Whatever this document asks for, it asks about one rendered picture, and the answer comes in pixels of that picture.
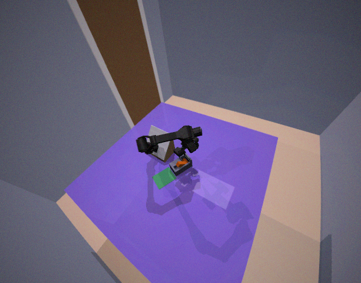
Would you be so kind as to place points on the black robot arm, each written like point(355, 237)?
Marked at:
point(185, 134)

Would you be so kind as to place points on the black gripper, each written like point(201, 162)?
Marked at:
point(181, 151)

